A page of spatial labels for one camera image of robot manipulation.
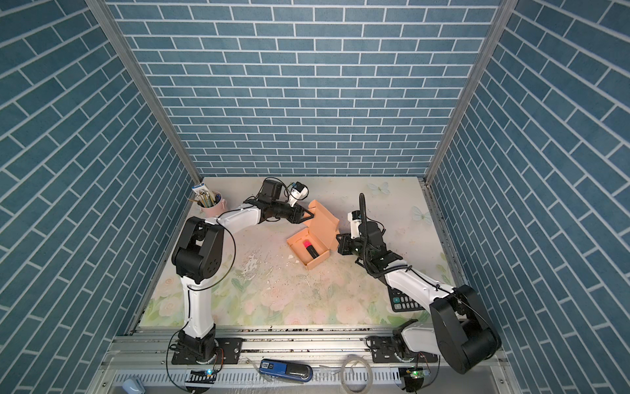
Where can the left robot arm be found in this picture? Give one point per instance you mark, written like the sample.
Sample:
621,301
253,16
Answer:
198,255

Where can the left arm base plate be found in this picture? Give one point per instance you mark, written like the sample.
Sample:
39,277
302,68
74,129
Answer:
218,351

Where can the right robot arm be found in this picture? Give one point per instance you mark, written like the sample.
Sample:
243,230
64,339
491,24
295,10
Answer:
463,331

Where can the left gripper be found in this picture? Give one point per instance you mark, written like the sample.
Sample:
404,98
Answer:
294,217

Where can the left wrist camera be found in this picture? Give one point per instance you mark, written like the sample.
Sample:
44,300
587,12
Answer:
297,192

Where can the pink black marker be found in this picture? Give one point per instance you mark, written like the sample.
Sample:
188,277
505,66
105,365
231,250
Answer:
311,249

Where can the black calculator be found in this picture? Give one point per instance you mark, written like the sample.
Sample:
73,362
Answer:
400,302

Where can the pink pen cup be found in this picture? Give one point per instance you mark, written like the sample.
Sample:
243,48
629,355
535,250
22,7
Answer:
216,210

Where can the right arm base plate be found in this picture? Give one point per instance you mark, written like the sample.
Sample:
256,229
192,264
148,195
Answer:
392,350

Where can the blue handheld device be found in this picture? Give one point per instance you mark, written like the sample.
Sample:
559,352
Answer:
291,371

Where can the pink paper box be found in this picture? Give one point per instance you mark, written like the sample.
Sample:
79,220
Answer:
321,231

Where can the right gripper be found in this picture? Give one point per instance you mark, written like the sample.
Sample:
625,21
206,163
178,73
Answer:
344,244

